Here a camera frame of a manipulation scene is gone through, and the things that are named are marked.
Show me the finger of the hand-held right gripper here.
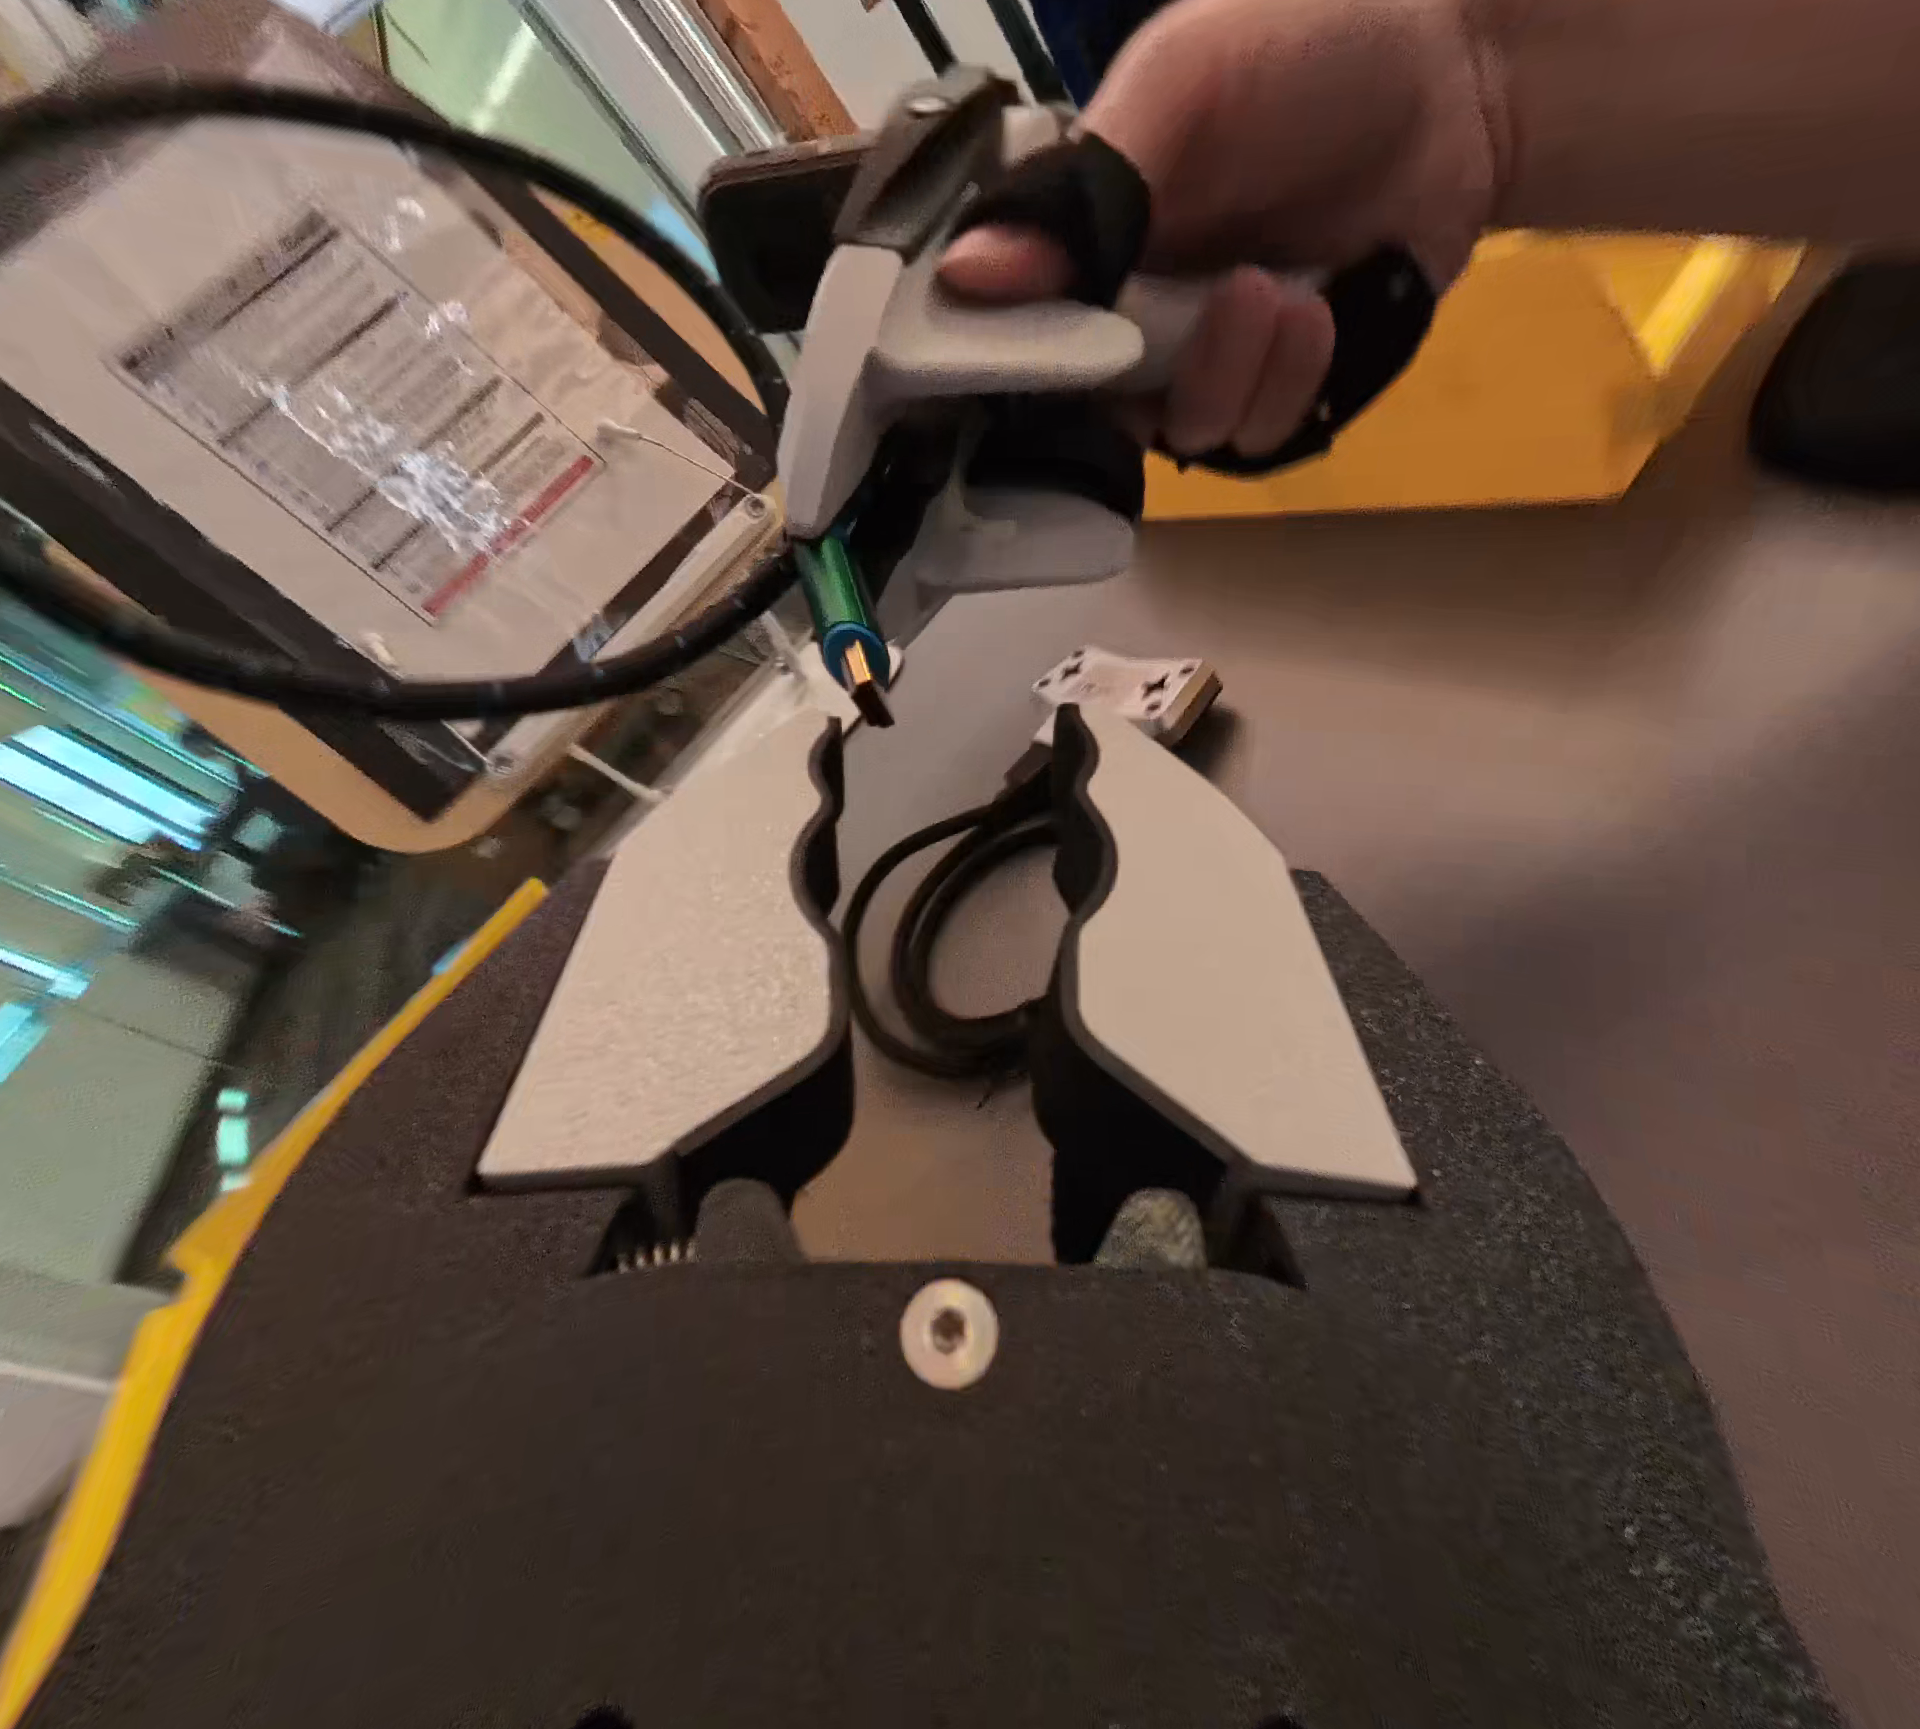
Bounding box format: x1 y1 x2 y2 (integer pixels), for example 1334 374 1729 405
881 482 1145 645
779 242 964 541

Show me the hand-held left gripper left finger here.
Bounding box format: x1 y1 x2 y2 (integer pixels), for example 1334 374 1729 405
475 711 857 1230

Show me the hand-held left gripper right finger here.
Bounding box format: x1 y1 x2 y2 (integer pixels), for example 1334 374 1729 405
1037 703 1423 1257

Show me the black braided hdmi cable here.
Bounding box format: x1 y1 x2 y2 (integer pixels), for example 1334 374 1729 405
0 77 905 734

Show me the black hdmi switch cable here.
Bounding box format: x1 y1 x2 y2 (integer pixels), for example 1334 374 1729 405
840 742 1087 1086

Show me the yellow plastic bin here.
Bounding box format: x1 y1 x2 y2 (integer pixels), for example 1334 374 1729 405
1142 231 1817 523
0 877 554 1729

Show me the person's right forearm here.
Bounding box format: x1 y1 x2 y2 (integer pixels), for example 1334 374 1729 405
1431 0 1920 261

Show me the person's right hand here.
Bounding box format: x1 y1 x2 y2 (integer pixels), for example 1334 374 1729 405
936 0 1507 461

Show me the printed instruction sheet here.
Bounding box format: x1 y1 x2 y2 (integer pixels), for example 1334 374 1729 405
0 116 752 711

